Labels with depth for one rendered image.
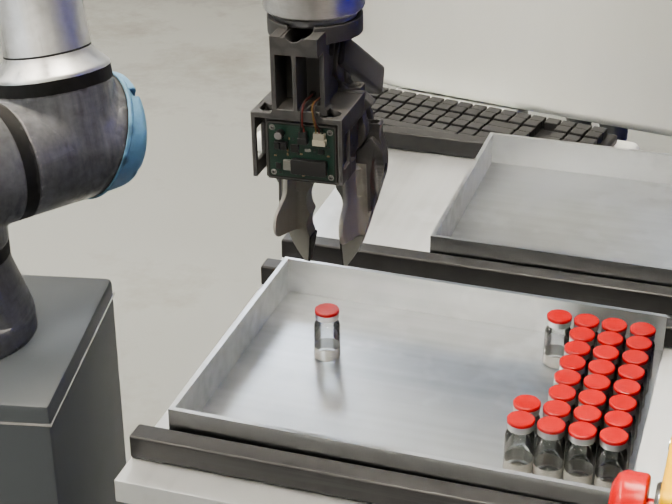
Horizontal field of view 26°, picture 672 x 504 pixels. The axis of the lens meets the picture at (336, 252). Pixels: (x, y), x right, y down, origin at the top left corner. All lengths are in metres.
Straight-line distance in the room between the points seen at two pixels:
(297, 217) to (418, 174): 0.41
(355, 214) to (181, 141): 2.78
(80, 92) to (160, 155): 2.42
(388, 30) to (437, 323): 0.78
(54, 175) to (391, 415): 0.44
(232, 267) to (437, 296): 1.99
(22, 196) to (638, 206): 0.61
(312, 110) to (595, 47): 0.87
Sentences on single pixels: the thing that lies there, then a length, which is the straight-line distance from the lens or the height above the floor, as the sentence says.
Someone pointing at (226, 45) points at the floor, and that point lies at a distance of 4.61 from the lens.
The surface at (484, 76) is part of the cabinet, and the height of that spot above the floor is 0.84.
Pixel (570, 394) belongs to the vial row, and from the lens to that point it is 1.11.
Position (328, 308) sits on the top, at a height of 0.93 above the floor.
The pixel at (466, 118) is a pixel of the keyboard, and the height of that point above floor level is 0.83.
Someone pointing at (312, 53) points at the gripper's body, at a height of 1.17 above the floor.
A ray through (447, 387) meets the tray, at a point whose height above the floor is 0.88.
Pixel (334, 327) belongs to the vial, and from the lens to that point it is 1.20.
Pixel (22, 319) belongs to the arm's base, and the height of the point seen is 0.82.
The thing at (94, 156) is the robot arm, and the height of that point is 0.96.
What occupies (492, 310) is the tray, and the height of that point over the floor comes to 0.90.
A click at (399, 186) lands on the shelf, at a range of 1.53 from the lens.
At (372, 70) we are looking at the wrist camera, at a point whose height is 1.12.
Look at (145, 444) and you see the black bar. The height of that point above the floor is 0.90.
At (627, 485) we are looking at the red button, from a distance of 0.87.
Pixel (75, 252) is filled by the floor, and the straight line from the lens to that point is 3.36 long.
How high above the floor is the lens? 1.52
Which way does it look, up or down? 27 degrees down
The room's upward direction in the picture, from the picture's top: straight up
